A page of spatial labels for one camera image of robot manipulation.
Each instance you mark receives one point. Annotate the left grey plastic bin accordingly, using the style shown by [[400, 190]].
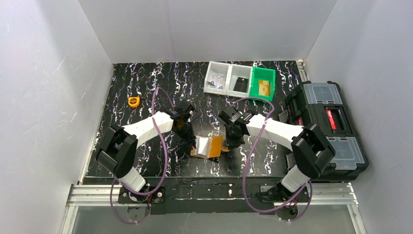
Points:
[[219, 68]]

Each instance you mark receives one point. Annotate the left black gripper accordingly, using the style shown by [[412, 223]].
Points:
[[186, 134]]

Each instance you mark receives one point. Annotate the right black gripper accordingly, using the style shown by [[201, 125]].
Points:
[[234, 138]]

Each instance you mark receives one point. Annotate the gold credit card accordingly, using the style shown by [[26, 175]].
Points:
[[263, 88]]

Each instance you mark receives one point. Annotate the orange leather card holder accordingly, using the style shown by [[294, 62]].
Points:
[[208, 147]]

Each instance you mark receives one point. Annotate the black plastic toolbox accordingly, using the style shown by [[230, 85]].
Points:
[[323, 104]]

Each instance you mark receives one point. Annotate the middle grey plastic bin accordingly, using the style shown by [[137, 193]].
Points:
[[236, 71]]

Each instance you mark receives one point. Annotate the grey plastic bin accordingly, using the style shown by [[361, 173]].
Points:
[[219, 68], [236, 71]]

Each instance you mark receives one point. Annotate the yellow tape measure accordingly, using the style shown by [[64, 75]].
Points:
[[133, 102]]

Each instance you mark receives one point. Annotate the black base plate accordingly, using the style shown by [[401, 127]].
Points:
[[205, 195]]

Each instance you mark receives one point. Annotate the black card in bin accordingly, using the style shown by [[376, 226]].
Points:
[[241, 85]]

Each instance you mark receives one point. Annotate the photo cards in bin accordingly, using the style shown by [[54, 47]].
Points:
[[216, 81]]

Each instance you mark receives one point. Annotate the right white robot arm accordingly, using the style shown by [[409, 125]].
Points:
[[310, 147]]

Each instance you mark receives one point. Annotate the green plastic bin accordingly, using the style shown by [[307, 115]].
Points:
[[259, 73]]

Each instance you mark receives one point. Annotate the aluminium frame rail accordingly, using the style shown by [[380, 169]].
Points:
[[333, 209]]

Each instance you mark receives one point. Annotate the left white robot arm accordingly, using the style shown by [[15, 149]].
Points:
[[117, 149]]

